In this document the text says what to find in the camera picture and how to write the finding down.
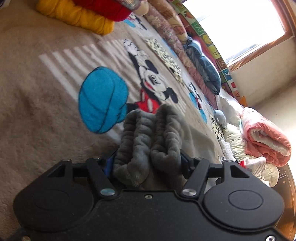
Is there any pink rolled quilt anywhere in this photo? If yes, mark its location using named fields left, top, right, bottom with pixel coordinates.
left=241, top=108, right=292, bottom=167

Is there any grey fleece garment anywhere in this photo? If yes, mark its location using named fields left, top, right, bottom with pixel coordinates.
left=112, top=103, right=223, bottom=194

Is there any orange patterned pillow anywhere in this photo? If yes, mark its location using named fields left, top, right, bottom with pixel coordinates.
left=149, top=0, right=188, bottom=44

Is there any colourful alphabet foam mat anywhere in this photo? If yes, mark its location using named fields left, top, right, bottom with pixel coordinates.
left=168, top=0, right=247, bottom=107

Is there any yellow folded garment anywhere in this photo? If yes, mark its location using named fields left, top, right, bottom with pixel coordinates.
left=36, top=0, right=115, bottom=36

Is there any red folded garment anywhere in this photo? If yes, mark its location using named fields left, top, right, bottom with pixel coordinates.
left=73, top=0, right=132, bottom=22

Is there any grey plush toy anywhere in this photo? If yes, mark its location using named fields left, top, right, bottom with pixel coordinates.
left=214, top=109, right=227, bottom=128

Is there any pink floral quilt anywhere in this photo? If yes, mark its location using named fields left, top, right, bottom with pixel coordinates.
left=144, top=3, right=217, bottom=108

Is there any Mickey Mouse bed blanket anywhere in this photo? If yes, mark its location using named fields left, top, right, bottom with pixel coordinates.
left=0, top=0, right=234, bottom=239

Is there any blue folded quilt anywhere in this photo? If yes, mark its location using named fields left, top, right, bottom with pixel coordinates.
left=183, top=37, right=221, bottom=95

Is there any wooden framed window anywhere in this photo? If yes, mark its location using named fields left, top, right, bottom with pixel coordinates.
left=182, top=1, right=295, bottom=72

